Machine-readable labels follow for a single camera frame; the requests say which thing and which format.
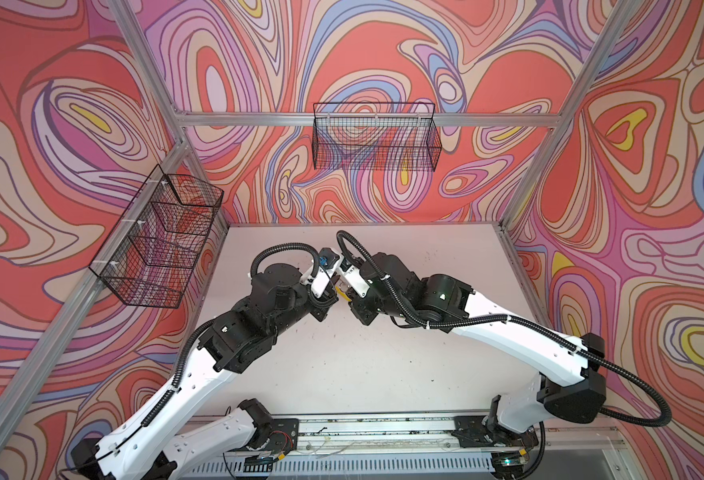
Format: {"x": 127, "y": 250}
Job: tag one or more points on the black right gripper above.
{"x": 359, "y": 305}

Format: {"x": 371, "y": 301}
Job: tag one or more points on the grey keyring with yellow grip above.
{"x": 344, "y": 292}

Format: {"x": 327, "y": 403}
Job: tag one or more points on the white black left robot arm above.
{"x": 152, "y": 445}

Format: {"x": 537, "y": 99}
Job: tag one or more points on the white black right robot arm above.
{"x": 567, "y": 386}

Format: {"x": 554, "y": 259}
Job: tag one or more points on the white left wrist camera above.
{"x": 325, "y": 267}

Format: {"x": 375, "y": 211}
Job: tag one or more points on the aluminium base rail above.
{"x": 397, "y": 446}

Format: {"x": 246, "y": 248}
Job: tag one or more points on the black wire basket back wall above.
{"x": 375, "y": 135}

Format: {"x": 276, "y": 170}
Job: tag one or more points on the black wire basket wall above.
{"x": 153, "y": 264}
{"x": 375, "y": 135}

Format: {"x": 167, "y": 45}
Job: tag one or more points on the black wire basket left wall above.
{"x": 153, "y": 264}

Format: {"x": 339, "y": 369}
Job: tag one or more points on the aluminium frame extrusion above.
{"x": 224, "y": 91}

